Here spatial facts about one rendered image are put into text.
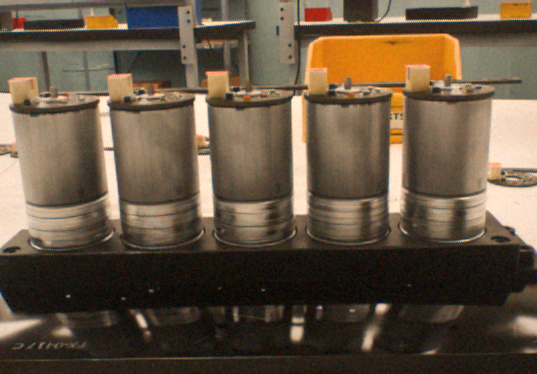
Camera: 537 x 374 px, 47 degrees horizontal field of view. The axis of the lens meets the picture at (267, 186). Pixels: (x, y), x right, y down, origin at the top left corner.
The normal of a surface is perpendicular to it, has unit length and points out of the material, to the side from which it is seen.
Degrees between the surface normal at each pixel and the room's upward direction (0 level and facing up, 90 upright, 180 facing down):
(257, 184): 90
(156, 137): 90
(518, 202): 0
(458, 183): 90
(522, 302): 0
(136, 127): 90
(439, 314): 0
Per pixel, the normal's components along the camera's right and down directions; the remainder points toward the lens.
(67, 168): 0.44, 0.24
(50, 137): 0.10, 0.28
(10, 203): -0.04, -0.96
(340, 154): -0.25, 0.29
